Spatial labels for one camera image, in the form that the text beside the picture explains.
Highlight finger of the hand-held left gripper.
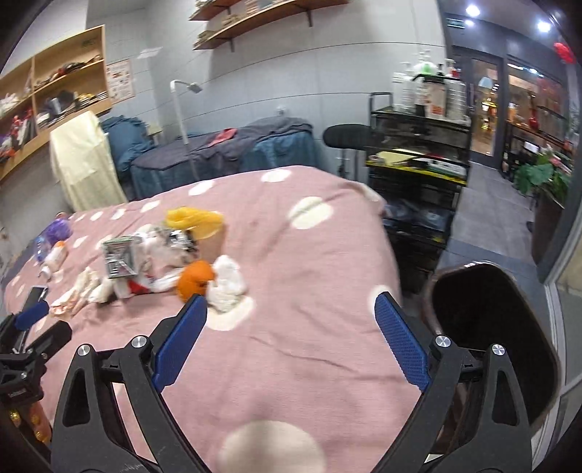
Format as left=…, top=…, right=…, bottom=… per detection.
left=22, top=323, right=73, bottom=365
left=0, top=300, right=50, bottom=352

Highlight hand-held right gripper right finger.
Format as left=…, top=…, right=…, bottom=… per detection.
left=373, top=291, right=534, bottom=473

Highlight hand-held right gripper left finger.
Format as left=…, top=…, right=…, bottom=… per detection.
left=50, top=293, right=210, bottom=473

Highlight orange peel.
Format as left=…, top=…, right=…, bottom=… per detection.
left=176, top=260, right=215, bottom=302

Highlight white tissue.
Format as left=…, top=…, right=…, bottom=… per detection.
left=204, top=255, right=250, bottom=314

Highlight dark brown trash bin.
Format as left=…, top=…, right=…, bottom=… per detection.
left=420, top=260, right=561, bottom=456

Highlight person's left hand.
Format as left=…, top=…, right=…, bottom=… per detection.
left=7, top=400, right=52, bottom=449

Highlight smartphone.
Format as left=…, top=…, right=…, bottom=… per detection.
left=20, top=285, right=49, bottom=314

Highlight crumpled cream paper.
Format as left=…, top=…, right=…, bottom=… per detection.
left=49, top=267, right=112, bottom=317

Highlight white bottle orange label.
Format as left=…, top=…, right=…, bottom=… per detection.
left=39, top=241, right=67, bottom=279

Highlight clear plastic bottle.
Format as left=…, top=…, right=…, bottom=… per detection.
left=33, top=234, right=53, bottom=263

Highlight crumpled white red wrappers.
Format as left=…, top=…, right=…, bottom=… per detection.
left=111, top=225, right=198, bottom=298

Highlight purple plastic bag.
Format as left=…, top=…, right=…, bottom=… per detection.
left=44, top=217, right=73, bottom=242

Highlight brown paper cup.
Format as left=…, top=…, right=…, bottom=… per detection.
left=198, top=230, right=226, bottom=262

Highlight silver foil wrapper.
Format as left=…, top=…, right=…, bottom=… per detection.
left=103, top=234, right=143, bottom=279

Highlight pink polka dot blanket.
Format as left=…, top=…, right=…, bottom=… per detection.
left=0, top=164, right=403, bottom=473

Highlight black utility cart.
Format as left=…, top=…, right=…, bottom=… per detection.
left=366, top=91, right=472, bottom=293

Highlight cream cloth over chair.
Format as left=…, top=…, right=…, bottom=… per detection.
left=49, top=111, right=128, bottom=212

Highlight massage bed with dark cover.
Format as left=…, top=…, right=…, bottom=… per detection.
left=129, top=117, right=320, bottom=201

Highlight blue bedding pile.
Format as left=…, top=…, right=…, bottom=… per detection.
left=100, top=115, right=156, bottom=174

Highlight red cloth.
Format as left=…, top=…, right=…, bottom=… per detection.
left=208, top=128, right=238, bottom=147

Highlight black round stool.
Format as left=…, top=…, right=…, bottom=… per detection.
left=322, top=124, right=372, bottom=183

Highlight white floor lamp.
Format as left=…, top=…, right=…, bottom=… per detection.
left=169, top=79, right=203, bottom=183

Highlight green potted plant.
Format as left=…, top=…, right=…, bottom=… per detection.
left=514, top=152, right=572, bottom=202

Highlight wooden bookshelf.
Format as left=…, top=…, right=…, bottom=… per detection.
left=0, top=25, right=112, bottom=183

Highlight cluster of plastic bottles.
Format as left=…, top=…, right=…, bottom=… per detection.
left=393, top=49, right=470, bottom=120

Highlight wall poster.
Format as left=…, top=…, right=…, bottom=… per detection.
left=105, top=59, right=137, bottom=102

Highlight wooden wall shelf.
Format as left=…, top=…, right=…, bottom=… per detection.
left=188, top=0, right=352, bottom=21
left=193, top=8, right=315, bottom=52

